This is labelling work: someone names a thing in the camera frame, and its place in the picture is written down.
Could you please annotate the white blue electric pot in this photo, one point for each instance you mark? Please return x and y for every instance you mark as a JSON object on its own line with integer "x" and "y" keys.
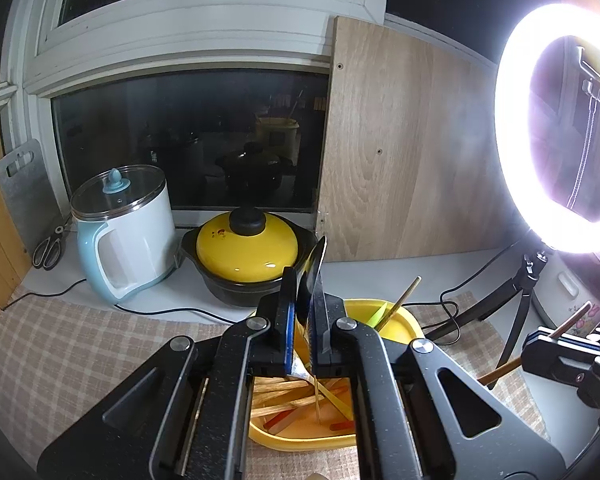
{"x": 140, "y": 240}

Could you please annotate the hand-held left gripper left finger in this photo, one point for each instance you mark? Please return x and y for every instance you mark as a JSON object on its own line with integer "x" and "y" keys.
{"x": 290, "y": 320}

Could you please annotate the white floral slow cooker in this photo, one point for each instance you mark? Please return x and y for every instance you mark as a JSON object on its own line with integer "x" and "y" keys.
{"x": 565, "y": 285}

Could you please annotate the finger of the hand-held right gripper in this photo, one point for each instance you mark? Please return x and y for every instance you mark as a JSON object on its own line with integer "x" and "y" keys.
{"x": 580, "y": 335}
{"x": 555, "y": 360}

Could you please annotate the checked tablecloth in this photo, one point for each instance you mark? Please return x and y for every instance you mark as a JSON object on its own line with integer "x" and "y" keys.
{"x": 80, "y": 350}

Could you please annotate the white window frame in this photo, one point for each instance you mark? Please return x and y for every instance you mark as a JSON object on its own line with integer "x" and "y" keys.
{"x": 180, "y": 30}

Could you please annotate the phone holder with gooseneck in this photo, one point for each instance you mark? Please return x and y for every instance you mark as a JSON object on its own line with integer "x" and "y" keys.
{"x": 597, "y": 80}

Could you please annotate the green chopstick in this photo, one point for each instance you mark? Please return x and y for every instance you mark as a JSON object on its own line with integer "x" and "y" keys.
{"x": 377, "y": 317}
{"x": 337, "y": 400}

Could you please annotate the yellow plastic bucket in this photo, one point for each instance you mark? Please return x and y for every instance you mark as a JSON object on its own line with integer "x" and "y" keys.
{"x": 300, "y": 442}

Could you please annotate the black tripod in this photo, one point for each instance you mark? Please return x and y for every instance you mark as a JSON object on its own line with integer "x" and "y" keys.
{"x": 522, "y": 305}

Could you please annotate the bundle of chopsticks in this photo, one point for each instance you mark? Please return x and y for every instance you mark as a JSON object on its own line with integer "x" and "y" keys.
{"x": 280, "y": 402}

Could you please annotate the grey cutting board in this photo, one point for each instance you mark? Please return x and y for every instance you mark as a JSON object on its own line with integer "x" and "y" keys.
{"x": 25, "y": 195}

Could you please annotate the wooden chopstick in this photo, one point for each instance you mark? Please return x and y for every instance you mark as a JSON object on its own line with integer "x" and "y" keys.
{"x": 572, "y": 320}
{"x": 405, "y": 295}

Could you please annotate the metal spoon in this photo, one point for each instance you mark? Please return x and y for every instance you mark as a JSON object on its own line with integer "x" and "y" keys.
{"x": 314, "y": 270}

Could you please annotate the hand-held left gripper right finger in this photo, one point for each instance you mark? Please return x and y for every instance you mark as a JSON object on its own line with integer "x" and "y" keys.
{"x": 326, "y": 332}

